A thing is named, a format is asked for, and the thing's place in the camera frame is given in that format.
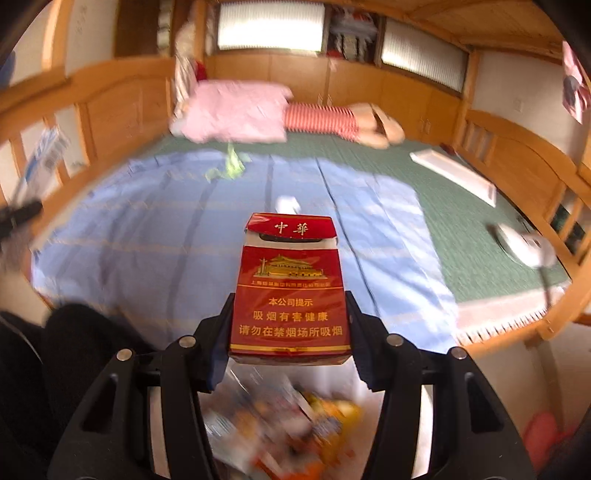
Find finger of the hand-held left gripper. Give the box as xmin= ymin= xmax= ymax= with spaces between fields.
xmin=0 ymin=198 xmax=44 ymax=241

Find green crumpled wrapper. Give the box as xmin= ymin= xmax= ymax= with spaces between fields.
xmin=204 ymin=142 xmax=252 ymax=182

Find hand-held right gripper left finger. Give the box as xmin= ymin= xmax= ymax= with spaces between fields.
xmin=46 ymin=293 xmax=236 ymax=480

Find dark wooden wardrobe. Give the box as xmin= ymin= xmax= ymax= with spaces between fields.
xmin=113 ymin=0 xmax=176 ymax=58

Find pink blanket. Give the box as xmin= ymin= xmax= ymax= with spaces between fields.
xmin=170 ymin=79 xmax=294 ymax=144

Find person's leg in dark pants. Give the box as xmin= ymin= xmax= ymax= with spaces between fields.
xmin=0 ymin=302 xmax=158 ymax=480

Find pile of colourful wrappers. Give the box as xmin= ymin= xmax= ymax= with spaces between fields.
xmin=203 ymin=374 xmax=365 ymax=480

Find white plastic bundles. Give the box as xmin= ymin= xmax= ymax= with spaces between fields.
xmin=156 ymin=0 xmax=185 ymax=56

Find pink wall poster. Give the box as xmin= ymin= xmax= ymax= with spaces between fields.
xmin=561 ymin=41 xmax=591 ymax=124

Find pink slipper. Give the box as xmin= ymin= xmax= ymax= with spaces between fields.
xmin=524 ymin=412 xmax=575 ymax=474

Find wide frosted glass window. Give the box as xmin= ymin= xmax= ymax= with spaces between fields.
xmin=217 ymin=4 xmax=326 ymax=52

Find white face mask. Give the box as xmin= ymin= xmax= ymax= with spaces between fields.
xmin=487 ymin=224 xmax=557 ymax=268

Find stack of bags on shelf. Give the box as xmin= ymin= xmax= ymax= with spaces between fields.
xmin=327 ymin=9 xmax=382 ymax=61

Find flat white board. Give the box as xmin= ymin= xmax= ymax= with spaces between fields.
xmin=410 ymin=148 xmax=497 ymax=206

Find hanging white cloth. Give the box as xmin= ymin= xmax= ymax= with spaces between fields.
xmin=173 ymin=23 xmax=207 ymax=114

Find wooden wall cabinet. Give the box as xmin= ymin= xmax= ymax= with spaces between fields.
xmin=205 ymin=51 xmax=467 ymax=139

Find light blue checked bed sheet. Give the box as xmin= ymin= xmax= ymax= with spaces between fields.
xmin=32 ymin=154 xmax=458 ymax=356

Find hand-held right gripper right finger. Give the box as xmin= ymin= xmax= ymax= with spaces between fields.
xmin=344 ymin=291 xmax=539 ymax=480

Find narrow frosted glass window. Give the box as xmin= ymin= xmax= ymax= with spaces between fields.
xmin=381 ymin=18 xmax=469 ymax=93

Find wooden bunk bed frame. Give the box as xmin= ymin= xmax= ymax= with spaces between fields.
xmin=0 ymin=0 xmax=591 ymax=342

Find white plastic trash bag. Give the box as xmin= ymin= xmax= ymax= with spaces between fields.
xmin=148 ymin=357 xmax=437 ymax=480

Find plush doll in striped dress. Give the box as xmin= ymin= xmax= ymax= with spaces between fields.
xmin=284 ymin=102 xmax=406 ymax=149

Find blue and white packet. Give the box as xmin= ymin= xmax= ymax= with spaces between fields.
xmin=16 ymin=127 xmax=71 ymax=199

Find red cigarette box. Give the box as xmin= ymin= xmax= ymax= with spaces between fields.
xmin=228 ymin=212 xmax=352 ymax=366

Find green woven bed mat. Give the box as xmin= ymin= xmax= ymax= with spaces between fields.
xmin=106 ymin=134 xmax=571 ymax=347

